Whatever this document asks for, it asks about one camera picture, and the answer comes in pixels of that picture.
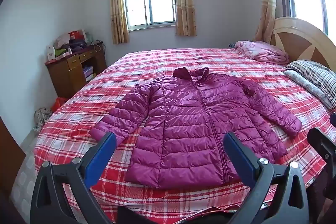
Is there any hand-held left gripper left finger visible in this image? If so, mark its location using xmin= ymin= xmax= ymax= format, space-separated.
xmin=30 ymin=132 xmax=117 ymax=224

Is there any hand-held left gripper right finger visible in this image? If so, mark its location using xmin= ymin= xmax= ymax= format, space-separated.
xmin=223 ymin=132 xmax=310 ymax=224

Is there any magenta puffer jacket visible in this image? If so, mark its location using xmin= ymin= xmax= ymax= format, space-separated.
xmin=89 ymin=67 xmax=302 ymax=189

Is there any pile of clothes and bags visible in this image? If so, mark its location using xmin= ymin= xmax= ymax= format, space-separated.
xmin=54 ymin=30 xmax=92 ymax=56

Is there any striped pillow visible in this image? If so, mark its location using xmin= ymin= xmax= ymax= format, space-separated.
xmin=286 ymin=60 xmax=336 ymax=104

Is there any red plastic bag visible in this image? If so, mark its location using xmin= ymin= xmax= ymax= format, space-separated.
xmin=51 ymin=97 xmax=67 ymax=113

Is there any grey patterned cloth bundle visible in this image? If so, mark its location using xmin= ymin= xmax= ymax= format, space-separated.
xmin=34 ymin=108 xmax=52 ymax=131

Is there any stack of boxes in desk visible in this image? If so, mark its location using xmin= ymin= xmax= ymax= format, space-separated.
xmin=83 ymin=66 xmax=95 ymax=82

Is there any wooden headboard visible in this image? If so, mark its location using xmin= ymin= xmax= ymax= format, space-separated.
xmin=270 ymin=17 xmax=336 ymax=69

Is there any brown wooden desk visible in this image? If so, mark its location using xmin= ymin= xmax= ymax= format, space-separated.
xmin=45 ymin=42 xmax=108 ymax=101

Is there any brown wooden door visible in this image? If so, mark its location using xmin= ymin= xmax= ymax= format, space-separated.
xmin=0 ymin=116 xmax=27 ymax=198

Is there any pink floral blanket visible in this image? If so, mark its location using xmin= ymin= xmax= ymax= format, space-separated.
xmin=234 ymin=41 xmax=289 ymax=64

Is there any bed with red plaid sheet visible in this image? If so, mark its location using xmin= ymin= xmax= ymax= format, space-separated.
xmin=10 ymin=48 xmax=336 ymax=224

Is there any white printed box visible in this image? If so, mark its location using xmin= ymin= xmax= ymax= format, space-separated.
xmin=46 ymin=45 xmax=56 ymax=62

